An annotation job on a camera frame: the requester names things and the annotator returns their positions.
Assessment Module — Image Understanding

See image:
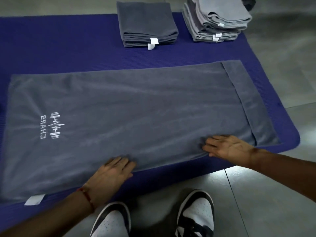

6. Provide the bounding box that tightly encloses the person's right hand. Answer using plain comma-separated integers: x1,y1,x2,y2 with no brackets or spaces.
202,135,256,169

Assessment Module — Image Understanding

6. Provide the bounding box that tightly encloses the person's left hand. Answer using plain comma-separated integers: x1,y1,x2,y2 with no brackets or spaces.
83,156,137,204

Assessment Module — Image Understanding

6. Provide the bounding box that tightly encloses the purple ribbed mat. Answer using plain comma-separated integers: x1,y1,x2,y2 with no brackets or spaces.
0,12,301,230

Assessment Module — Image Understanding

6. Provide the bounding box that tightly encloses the person's right forearm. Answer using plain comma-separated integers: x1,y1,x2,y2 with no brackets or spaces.
249,148,316,203

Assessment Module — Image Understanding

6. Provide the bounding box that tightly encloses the person's left forearm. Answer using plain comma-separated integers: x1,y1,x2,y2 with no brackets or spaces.
0,190,94,237

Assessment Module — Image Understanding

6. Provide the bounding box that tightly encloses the black and white sneaker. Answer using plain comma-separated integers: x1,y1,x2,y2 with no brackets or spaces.
174,189,215,237
89,201,131,237

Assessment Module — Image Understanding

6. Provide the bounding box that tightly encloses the red string bracelet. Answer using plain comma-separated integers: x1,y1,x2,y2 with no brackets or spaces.
76,186,95,214

